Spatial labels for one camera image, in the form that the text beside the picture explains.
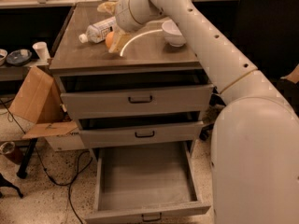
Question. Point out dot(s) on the white paper cup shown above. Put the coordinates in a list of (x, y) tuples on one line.
[(41, 50)]

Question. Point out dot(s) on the grey middle drawer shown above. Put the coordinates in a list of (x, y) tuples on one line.
[(140, 130)]

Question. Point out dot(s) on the white ceramic bowl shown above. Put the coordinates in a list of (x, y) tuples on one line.
[(172, 34)]

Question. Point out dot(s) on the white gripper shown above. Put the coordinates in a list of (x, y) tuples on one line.
[(122, 19)]

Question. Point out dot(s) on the grey drawer cabinet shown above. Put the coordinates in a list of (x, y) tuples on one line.
[(147, 61)]

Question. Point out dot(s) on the dark blue bowl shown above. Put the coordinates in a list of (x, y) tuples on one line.
[(19, 57)]

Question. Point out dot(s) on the grey bottom drawer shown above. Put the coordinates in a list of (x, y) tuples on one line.
[(145, 184)]

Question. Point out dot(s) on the black office chair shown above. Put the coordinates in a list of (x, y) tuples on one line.
[(274, 31)]

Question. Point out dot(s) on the grey top drawer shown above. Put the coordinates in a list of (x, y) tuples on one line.
[(137, 102)]

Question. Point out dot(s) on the black stand leg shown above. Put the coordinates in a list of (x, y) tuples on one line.
[(31, 145)]

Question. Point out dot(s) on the orange fruit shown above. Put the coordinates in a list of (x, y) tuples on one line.
[(109, 39)]

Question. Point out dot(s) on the grey drawer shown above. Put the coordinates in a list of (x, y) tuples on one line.
[(137, 102), (145, 184), (140, 130)]

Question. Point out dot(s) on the brown cup on floor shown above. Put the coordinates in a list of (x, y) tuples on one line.
[(12, 152)]

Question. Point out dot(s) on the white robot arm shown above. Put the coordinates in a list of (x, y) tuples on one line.
[(254, 144)]

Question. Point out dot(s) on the clear plastic bottle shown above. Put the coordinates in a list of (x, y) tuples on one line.
[(97, 32)]

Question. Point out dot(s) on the brown cardboard box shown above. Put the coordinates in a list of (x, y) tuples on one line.
[(38, 101)]

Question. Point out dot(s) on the white bowl at left edge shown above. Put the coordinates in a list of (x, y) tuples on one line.
[(3, 55)]

